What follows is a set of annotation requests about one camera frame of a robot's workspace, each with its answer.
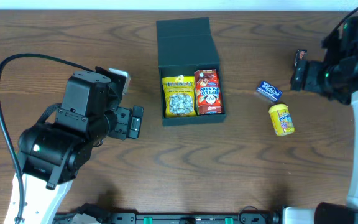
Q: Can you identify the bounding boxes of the yellow candy bag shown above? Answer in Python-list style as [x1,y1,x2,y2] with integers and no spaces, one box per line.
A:
[162,75,196,118]

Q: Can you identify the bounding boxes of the dark green box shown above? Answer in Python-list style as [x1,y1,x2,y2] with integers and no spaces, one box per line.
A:
[155,17,227,128]

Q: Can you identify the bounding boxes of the red Hello Panda biscuit box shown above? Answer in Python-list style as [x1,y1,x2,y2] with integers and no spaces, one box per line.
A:
[194,69,223,115]

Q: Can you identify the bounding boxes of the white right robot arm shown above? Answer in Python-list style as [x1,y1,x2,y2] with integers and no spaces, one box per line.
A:
[267,16,358,224]

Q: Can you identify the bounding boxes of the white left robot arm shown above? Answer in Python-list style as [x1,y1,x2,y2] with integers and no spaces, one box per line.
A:
[4,67,144,223]

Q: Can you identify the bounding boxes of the small black chocolate bar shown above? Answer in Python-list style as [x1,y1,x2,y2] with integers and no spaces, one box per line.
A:
[294,49,307,67]

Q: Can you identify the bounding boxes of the blue Eclipse mint box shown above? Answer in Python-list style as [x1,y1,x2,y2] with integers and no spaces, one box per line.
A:
[256,80,283,102]

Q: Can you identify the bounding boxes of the yellow Mentos bottle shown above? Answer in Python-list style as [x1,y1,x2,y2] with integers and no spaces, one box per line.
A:
[268,103,295,136]

